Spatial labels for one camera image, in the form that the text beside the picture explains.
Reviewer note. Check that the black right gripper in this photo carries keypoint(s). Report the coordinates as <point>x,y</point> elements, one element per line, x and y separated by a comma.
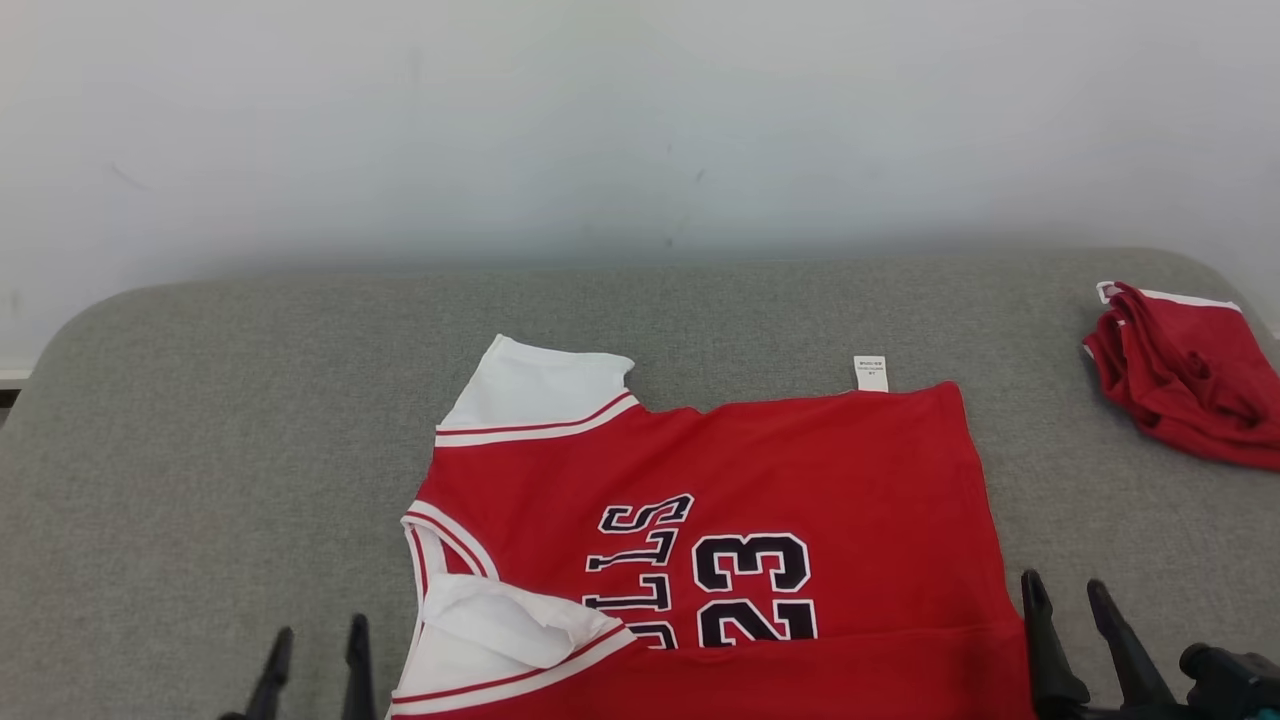
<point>1120,714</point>

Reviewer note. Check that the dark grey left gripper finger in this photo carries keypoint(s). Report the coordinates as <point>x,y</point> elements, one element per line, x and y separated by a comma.
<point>359,680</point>
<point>272,680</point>

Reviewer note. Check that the red white-striped shorts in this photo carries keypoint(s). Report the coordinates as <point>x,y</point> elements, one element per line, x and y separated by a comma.
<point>1190,380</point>

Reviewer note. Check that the red white basketball jersey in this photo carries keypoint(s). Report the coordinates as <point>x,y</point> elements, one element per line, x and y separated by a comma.
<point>850,470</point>

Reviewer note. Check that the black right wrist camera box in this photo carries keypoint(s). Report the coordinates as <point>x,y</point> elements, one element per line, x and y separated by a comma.
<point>1235,690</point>

